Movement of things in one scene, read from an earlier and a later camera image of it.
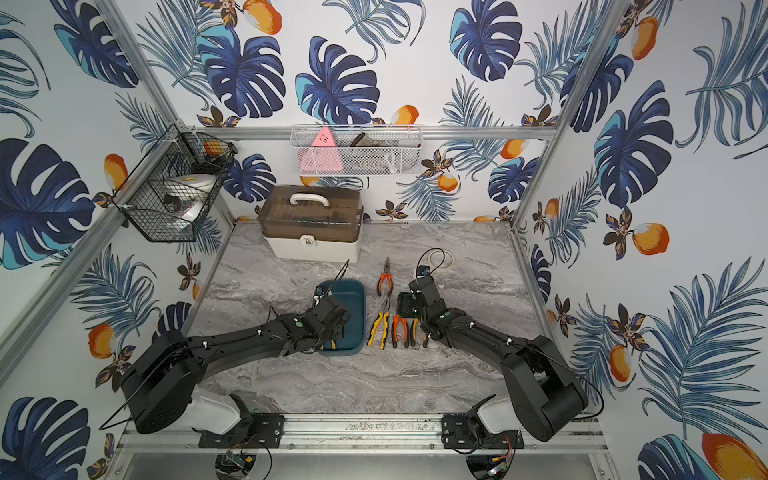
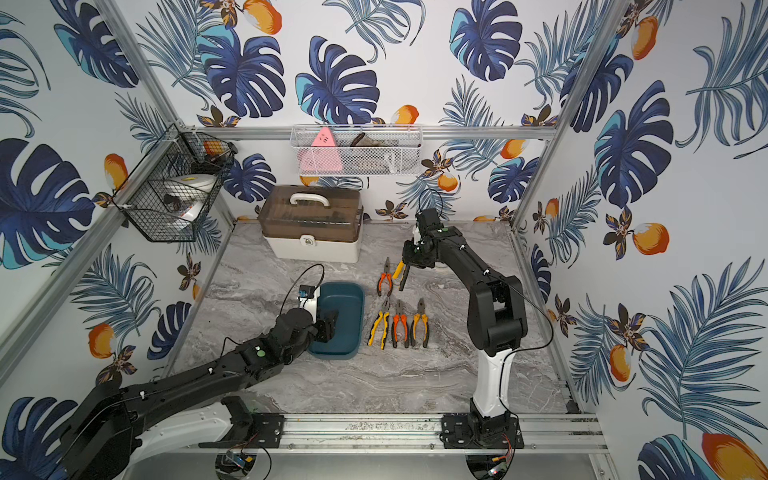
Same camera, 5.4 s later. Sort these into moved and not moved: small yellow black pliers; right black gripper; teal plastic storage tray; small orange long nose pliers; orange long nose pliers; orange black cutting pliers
Moved: small yellow black pliers; right black gripper
Not moved: orange black cutting pliers; orange long nose pliers; teal plastic storage tray; small orange long nose pliers
